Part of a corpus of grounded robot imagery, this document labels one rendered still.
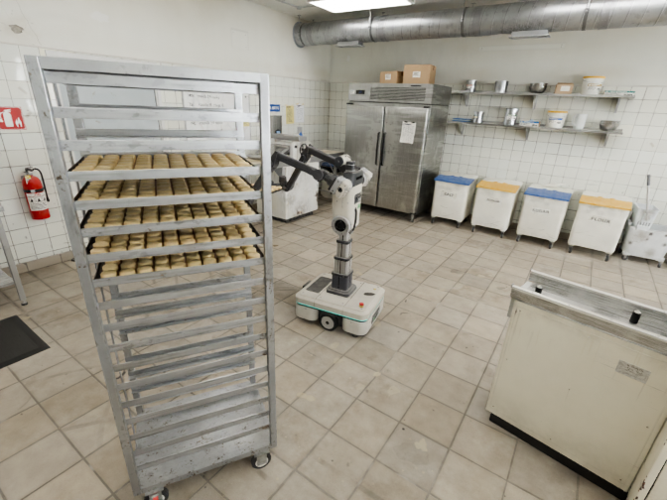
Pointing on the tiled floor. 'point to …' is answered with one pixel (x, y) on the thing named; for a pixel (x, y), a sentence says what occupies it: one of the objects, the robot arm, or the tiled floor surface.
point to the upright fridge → (401, 180)
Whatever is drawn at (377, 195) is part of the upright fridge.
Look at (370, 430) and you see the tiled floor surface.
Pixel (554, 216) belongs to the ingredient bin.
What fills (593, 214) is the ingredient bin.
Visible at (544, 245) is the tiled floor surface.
